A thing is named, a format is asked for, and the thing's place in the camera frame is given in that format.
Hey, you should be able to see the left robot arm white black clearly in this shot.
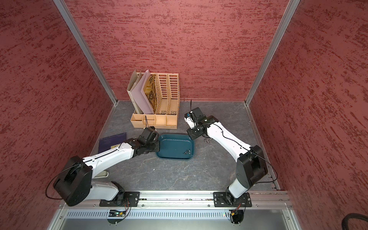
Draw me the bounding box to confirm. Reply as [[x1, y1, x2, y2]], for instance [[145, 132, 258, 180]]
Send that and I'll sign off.
[[49, 126, 160, 207]]

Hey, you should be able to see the beige roll under arm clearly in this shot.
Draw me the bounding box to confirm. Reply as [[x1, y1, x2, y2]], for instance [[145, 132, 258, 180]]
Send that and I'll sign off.
[[95, 171, 109, 178]]

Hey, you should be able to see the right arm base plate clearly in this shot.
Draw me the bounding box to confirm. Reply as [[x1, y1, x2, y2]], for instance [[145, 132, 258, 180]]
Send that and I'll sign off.
[[213, 192, 252, 208]]

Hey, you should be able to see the beige plastic file organizer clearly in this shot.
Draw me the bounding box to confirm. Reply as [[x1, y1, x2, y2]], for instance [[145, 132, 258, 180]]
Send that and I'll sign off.
[[130, 72, 180, 129]]

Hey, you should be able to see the patterned gold black booklet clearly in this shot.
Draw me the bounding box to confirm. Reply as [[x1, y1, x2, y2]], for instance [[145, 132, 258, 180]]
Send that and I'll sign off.
[[144, 74, 157, 114]]

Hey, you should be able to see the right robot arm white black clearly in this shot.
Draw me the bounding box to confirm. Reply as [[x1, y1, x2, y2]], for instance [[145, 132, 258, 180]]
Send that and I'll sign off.
[[185, 107, 272, 207]]

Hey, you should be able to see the aluminium front rail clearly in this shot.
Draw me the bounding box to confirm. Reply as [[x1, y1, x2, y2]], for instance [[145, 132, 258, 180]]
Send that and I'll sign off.
[[57, 190, 294, 210]]

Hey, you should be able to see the teal plastic storage tray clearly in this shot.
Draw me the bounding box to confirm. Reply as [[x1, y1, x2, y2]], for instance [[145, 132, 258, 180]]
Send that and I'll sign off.
[[156, 134, 195, 160]]

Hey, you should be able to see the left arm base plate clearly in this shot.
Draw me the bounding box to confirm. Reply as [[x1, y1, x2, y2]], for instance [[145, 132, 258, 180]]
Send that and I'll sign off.
[[99, 191, 140, 208]]

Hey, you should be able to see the brown cardboard folder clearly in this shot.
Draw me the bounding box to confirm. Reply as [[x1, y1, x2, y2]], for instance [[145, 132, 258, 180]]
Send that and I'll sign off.
[[127, 70, 143, 114]]

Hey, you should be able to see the black cable bottom right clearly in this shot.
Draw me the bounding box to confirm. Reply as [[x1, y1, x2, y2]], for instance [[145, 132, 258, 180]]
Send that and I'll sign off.
[[341, 213, 368, 230]]

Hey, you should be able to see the pink paper folder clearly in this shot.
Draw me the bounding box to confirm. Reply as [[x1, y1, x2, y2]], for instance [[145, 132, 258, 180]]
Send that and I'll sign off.
[[132, 70, 153, 114]]

